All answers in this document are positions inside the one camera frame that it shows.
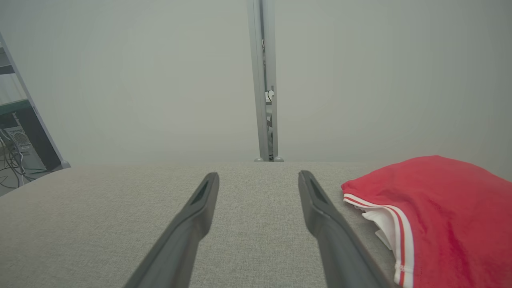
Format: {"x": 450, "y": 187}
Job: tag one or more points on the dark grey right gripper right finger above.
{"x": 344, "y": 260}

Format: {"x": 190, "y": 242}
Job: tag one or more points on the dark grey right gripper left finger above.
{"x": 180, "y": 256}

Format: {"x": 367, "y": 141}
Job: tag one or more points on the red white Bulls jersey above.
{"x": 448, "y": 208}

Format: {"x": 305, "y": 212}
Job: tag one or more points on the grey computer tower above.
{"x": 26, "y": 144}

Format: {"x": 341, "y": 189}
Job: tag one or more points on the grey partition end frame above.
{"x": 65, "y": 164}

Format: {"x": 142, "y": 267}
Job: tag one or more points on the grey partition post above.
{"x": 258, "y": 80}

